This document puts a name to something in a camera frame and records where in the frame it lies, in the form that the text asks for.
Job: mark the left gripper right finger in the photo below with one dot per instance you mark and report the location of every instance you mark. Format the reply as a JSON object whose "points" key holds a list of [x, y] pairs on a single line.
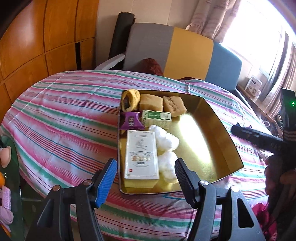
{"points": [[238, 221]]}

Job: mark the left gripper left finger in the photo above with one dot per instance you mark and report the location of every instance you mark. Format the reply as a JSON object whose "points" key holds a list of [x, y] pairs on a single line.
{"points": [[53, 221]]}

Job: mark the gold tray box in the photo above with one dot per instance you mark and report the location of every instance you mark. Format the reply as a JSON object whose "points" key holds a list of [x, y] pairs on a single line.
{"points": [[205, 146]]}

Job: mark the clear plastic ball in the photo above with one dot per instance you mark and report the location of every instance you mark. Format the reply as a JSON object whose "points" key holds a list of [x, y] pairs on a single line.
{"points": [[166, 142]]}

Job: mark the white cardboard box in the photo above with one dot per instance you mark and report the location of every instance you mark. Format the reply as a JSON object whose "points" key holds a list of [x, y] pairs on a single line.
{"points": [[141, 157]]}

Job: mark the yellow sponge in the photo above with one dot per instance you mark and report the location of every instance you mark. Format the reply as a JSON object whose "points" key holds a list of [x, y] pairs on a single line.
{"points": [[174, 105], [151, 102]]}

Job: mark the purple snack packet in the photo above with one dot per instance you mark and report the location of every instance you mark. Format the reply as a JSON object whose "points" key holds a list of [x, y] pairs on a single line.
{"points": [[131, 121]]}

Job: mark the small green tea box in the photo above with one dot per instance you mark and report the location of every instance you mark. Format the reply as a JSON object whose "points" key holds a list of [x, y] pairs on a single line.
{"points": [[158, 118]]}

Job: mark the yellow sock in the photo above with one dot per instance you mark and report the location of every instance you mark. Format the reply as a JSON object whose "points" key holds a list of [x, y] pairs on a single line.
{"points": [[130, 100]]}

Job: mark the person's right hand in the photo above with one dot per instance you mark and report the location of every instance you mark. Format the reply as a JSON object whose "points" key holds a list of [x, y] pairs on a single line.
{"points": [[275, 177]]}

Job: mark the pink blanket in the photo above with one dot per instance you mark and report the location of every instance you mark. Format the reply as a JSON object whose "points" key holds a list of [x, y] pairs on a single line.
{"points": [[266, 221]]}

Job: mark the white box on table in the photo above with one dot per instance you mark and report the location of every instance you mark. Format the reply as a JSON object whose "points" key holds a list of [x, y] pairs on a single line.
{"points": [[253, 86]]}

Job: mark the striped bed sheet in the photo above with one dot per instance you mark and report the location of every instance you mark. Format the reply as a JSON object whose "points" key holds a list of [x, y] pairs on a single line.
{"points": [[65, 129]]}

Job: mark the grey yellow blue headboard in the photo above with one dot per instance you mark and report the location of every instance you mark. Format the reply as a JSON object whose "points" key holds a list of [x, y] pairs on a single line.
{"points": [[181, 53]]}

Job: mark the pink patterned curtain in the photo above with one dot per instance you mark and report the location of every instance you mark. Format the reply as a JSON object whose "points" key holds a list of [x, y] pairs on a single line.
{"points": [[212, 19]]}

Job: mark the dark red pillow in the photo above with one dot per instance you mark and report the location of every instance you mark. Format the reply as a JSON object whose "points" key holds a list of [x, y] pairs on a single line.
{"points": [[150, 66]]}

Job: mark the orange wooden wardrobe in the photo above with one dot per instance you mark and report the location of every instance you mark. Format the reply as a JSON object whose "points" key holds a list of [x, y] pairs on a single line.
{"points": [[43, 38]]}

